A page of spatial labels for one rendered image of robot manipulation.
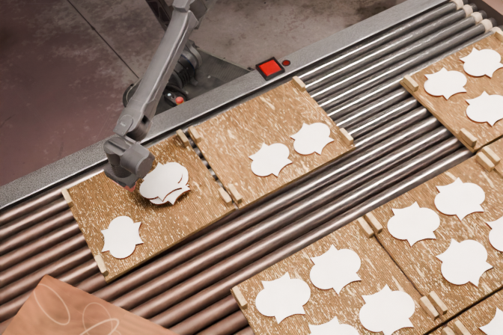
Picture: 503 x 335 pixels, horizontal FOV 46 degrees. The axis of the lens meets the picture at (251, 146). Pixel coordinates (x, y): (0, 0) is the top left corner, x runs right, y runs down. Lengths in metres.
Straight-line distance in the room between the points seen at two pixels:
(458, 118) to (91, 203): 1.15
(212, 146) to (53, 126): 1.68
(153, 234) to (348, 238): 0.55
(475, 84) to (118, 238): 1.22
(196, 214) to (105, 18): 2.43
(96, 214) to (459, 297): 1.02
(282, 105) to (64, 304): 0.90
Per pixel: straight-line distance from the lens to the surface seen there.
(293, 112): 1.92
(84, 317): 1.54
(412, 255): 1.65
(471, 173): 1.82
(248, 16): 3.74
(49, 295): 1.60
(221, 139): 1.87
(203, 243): 1.69
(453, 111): 1.96
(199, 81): 3.01
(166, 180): 1.76
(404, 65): 2.11
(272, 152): 1.80
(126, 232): 1.73
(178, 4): 1.62
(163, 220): 1.73
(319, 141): 1.82
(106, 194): 1.83
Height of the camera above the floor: 2.38
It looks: 52 degrees down
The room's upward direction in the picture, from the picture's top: 8 degrees counter-clockwise
